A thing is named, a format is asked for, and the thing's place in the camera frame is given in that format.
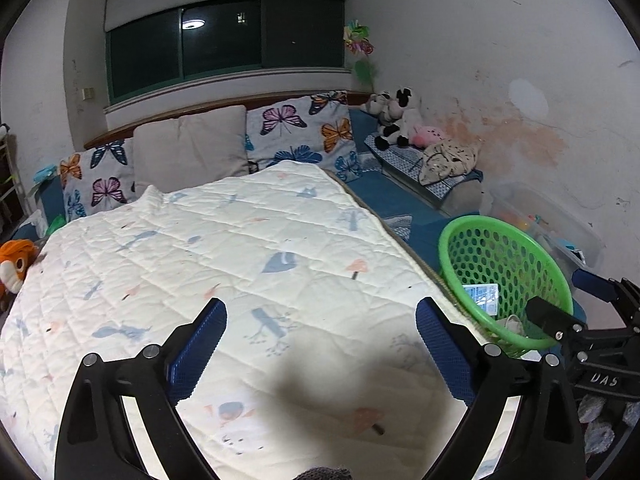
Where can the orange tiger plush toy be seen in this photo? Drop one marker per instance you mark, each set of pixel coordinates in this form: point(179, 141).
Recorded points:
point(15, 260)

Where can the wooden headboard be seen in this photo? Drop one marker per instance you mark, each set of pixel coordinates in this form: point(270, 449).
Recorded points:
point(115, 135)

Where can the wall switch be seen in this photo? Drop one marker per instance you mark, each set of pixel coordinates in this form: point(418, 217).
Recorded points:
point(88, 94)

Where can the black and white cow plush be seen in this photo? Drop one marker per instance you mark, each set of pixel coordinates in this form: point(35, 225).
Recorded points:
point(400, 125)

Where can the blue white packet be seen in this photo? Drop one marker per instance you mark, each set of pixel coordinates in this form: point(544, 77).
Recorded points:
point(479, 299)

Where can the blue patterned folded blanket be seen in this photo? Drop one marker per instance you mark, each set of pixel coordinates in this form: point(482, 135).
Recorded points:
point(395, 160)

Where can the teal toy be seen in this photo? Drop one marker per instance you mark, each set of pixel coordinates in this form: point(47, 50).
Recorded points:
point(44, 174)

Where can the person's left hand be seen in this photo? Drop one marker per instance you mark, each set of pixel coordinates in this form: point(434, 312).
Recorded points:
point(322, 475)

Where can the colourful pinwheel toy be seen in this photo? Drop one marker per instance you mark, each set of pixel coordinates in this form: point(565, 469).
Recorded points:
point(357, 42)

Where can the large butterfly print pillow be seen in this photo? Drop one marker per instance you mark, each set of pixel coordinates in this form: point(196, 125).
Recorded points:
point(300, 130)

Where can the beige pillow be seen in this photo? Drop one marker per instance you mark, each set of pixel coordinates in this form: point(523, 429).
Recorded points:
point(190, 145)

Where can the white printed quilt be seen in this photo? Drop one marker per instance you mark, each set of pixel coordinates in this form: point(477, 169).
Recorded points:
point(200, 260)

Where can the small butterfly print pillow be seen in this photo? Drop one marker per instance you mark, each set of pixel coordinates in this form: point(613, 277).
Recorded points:
point(95, 175)

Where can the clear plastic storage box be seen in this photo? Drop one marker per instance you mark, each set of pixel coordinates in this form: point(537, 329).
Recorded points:
point(575, 237)

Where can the dark green framed window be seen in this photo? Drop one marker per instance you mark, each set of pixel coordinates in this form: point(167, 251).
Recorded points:
point(220, 45)

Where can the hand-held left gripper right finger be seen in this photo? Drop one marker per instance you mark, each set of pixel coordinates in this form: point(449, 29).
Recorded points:
point(445, 350)

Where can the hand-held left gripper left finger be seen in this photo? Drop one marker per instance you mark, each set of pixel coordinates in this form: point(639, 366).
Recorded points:
point(197, 350)

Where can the beige spotted cloth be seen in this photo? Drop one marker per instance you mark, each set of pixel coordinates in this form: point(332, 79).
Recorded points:
point(445, 160)

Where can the grey and white plush toy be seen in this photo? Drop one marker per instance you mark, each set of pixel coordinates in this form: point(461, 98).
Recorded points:
point(375, 105)

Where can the green plastic mesh basket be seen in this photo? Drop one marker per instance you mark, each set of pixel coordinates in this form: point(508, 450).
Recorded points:
point(480, 219)

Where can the person's right hand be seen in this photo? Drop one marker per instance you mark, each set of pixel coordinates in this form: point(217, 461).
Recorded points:
point(597, 432)

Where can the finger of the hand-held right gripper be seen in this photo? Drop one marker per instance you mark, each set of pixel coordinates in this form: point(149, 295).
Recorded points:
point(552, 320)
point(592, 280)

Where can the pink plush toy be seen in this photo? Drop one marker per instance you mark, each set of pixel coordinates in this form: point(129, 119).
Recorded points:
point(427, 135)

